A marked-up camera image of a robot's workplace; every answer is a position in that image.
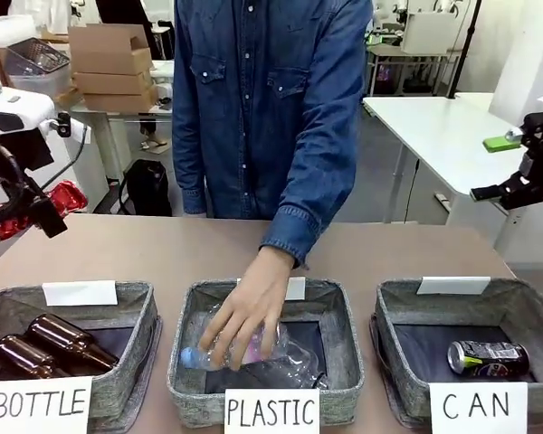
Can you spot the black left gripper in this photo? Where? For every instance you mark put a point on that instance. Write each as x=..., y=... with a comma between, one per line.
x=13, y=153

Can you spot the crushed red can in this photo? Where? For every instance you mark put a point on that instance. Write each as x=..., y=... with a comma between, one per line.
x=70, y=199

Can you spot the brown glass bottle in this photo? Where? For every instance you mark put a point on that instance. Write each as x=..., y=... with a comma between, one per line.
x=22, y=357
x=68, y=339

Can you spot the black soda can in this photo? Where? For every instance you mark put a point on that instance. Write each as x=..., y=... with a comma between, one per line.
x=493, y=357

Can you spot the crushed clear plastic bottle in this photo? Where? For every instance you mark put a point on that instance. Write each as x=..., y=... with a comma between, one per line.
x=303, y=357

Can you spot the person's right forearm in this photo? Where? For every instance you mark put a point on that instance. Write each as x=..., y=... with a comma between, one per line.
x=190, y=176

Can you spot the person's left forearm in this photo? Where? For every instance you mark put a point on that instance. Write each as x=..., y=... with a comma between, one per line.
x=307, y=217

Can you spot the grey basket labelled bottle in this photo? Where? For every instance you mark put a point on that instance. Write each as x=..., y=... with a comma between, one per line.
x=131, y=316

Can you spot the grey basket labelled can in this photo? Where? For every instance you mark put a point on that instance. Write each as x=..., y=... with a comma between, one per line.
x=407, y=343

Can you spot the grey basket labelled plastic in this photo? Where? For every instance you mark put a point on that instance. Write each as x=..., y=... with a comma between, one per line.
x=339, y=325

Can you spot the paper label reading can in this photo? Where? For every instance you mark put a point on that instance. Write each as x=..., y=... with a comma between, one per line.
x=477, y=404

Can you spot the person's left hand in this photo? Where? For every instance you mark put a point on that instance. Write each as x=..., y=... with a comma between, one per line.
x=253, y=303

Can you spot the large white table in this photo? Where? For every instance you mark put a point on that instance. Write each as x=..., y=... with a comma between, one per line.
x=439, y=131

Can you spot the blank white card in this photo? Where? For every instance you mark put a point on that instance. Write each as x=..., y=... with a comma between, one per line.
x=298, y=289
x=452, y=285
x=79, y=293

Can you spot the black backpack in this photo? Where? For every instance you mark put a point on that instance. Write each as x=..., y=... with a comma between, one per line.
x=147, y=187

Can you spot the sandalled foot of bystander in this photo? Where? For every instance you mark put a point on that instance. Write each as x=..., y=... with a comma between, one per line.
x=153, y=144

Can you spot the white desk with boxes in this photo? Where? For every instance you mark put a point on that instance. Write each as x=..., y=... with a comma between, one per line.
x=122, y=113

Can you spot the black stand pole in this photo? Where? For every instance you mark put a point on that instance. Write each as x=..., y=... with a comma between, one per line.
x=466, y=40

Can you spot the flat cardboard box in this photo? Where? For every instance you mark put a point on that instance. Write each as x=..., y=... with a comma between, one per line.
x=120, y=98
x=113, y=81

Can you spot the clear plastic crate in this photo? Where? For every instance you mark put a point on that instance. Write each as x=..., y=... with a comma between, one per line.
x=40, y=68

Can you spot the white box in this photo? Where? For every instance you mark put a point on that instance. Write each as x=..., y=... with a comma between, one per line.
x=427, y=31

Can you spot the open cardboard box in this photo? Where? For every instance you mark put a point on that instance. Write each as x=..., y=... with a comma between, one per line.
x=108, y=47

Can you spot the paper label reading bottle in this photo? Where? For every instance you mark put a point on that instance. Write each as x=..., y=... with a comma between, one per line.
x=40, y=402

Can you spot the white foam block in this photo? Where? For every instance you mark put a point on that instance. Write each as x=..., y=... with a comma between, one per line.
x=6, y=29

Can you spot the person in denim shirt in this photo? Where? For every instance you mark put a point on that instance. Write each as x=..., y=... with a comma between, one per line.
x=253, y=113

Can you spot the paper label reading plastic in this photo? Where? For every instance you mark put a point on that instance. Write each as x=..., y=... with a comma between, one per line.
x=272, y=411

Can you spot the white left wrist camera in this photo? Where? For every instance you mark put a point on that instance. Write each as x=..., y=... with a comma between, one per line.
x=74, y=131

